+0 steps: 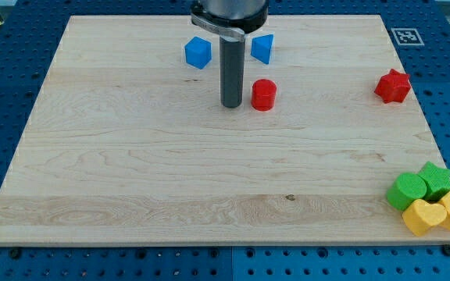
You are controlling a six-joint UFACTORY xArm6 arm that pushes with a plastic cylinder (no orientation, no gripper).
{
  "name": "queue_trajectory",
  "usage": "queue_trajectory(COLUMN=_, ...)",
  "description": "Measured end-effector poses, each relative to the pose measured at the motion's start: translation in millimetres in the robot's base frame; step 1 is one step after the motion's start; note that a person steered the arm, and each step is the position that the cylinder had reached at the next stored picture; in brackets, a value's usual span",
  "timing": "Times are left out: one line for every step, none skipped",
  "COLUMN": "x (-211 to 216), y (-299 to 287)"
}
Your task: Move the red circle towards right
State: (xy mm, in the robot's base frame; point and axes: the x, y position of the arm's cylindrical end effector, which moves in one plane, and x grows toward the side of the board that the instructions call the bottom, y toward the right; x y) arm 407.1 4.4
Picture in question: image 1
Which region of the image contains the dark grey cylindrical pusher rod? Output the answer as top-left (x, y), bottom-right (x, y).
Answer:
top-left (220, 37), bottom-right (245, 108)

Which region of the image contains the red cylinder block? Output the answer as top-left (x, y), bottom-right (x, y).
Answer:
top-left (251, 79), bottom-right (277, 111)

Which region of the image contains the blue triangular prism block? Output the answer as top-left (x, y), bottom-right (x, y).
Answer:
top-left (250, 34), bottom-right (274, 65)

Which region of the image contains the blue cube block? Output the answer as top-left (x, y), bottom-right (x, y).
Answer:
top-left (184, 37), bottom-right (212, 69)

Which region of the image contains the light wooden board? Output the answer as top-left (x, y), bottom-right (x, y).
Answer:
top-left (0, 15), bottom-right (450, 247)

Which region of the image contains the red star block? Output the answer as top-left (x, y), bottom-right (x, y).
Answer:
top-left (374, 69), bottom-right (412, 103)

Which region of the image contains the white fiducial marker tag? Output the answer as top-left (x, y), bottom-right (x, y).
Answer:
top-left (391, 28), bottom-right (424, 46)

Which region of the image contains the green cylinder block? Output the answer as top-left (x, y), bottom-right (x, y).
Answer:
top-left (386, 173), bottom-right (427, 211)

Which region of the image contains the green star block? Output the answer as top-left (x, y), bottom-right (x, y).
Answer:
top-left (417, 162), bottom-right (450, 201)

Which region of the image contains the yellow heart block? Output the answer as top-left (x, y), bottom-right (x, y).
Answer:
top-left (402, 199), bottom-right (447, 237)

